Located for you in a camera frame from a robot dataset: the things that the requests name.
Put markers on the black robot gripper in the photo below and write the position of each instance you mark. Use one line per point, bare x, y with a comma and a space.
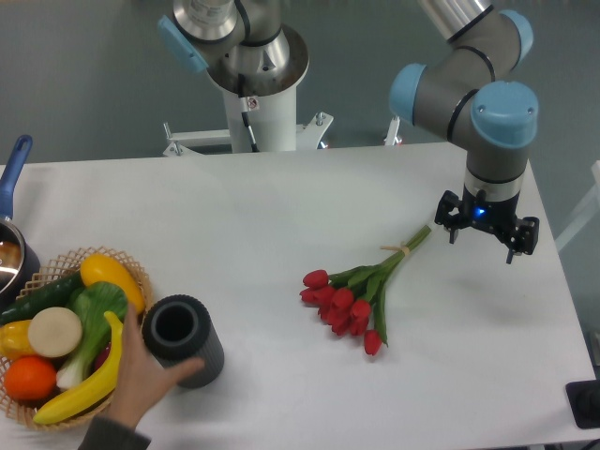
489, 208

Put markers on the dark grey ribbed vase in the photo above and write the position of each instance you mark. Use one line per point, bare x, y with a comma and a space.
179, 327

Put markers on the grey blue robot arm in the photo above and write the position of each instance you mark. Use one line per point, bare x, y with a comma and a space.
466, 100

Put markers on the grey sleeved forearm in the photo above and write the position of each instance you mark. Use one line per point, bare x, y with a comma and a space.
105, 434

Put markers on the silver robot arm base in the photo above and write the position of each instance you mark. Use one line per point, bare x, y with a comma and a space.
244, 46

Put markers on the bare human hand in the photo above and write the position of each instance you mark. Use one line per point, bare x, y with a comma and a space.
142, 382

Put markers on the red tulip bouquet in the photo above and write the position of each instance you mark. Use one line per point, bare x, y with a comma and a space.
353, 302

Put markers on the black device at edge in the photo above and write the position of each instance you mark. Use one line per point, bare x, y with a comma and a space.
583, 399

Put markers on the yellow lemon squash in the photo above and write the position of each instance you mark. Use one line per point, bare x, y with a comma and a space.
118, 269

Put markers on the green bok choy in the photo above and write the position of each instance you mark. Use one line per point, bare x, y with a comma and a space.
90, 305

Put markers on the yellow banana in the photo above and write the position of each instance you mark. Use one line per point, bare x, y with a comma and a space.
92, 390

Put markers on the green cucumber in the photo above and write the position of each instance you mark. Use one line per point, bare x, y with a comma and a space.
53, 294

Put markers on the beige round radish slice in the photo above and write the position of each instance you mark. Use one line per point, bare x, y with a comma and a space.
55, 332

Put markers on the orange fruit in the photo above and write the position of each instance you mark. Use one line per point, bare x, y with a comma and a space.
30, 378

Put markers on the yellow bell pepper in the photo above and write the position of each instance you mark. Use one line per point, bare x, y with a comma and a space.
14, 340

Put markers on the woven wicker basket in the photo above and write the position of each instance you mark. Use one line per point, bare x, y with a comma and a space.
62, 266

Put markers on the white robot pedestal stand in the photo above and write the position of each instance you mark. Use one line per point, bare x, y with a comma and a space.
255, 124

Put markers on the blue handled saucepan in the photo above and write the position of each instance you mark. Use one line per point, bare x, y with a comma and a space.
18, 261

